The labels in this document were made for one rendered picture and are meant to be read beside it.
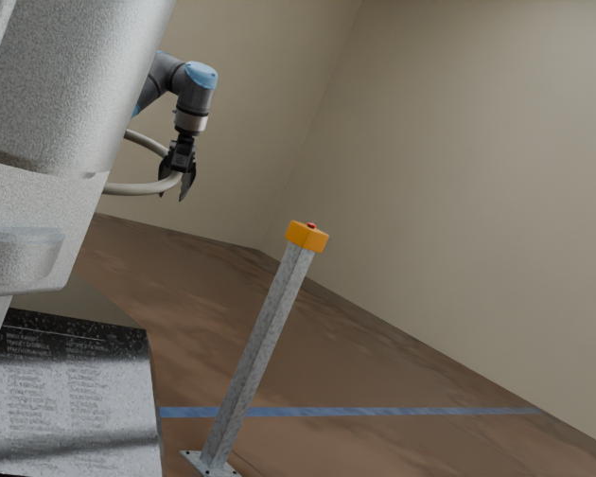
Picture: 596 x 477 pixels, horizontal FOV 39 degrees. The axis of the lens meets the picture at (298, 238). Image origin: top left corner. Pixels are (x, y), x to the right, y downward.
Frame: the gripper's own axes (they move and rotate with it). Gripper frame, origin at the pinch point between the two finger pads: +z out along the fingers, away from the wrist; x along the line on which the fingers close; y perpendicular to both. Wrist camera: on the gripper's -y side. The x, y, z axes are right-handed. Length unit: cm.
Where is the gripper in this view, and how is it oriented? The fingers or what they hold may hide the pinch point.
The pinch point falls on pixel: (170, 196)
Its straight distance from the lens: 238.3
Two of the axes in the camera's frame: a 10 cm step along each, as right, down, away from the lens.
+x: -9.6, -2.2, -1.9
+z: -2.8, 8.8, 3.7
